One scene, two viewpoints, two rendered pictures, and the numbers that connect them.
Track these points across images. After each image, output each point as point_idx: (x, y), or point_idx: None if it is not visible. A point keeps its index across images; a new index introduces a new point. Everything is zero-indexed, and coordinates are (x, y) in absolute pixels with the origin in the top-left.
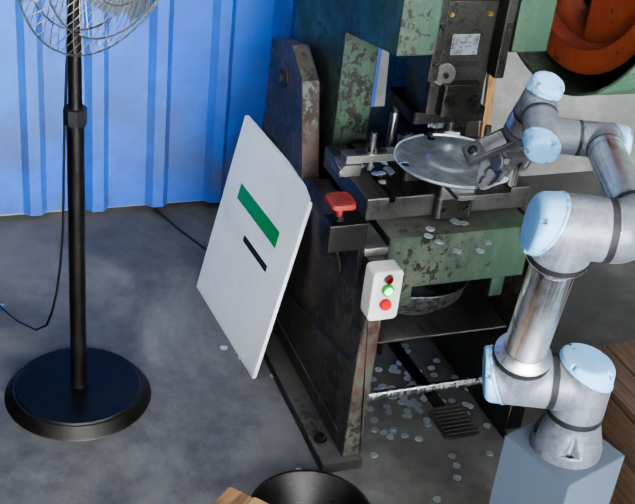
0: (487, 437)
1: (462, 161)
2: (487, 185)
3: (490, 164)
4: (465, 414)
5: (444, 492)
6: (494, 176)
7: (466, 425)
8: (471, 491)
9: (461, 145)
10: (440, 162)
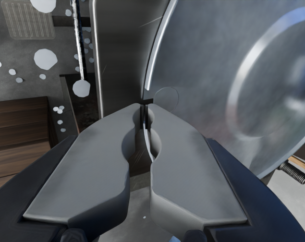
0: (66, 64)
1: (264, 105)
2: (81, 131)
3: (155, 211)
4: (39, 35)
5: (0, 2)
6: (22, 209)
7: (22, 29)
8: (2, 26)
9: (298, 125)
10: (292, 41)
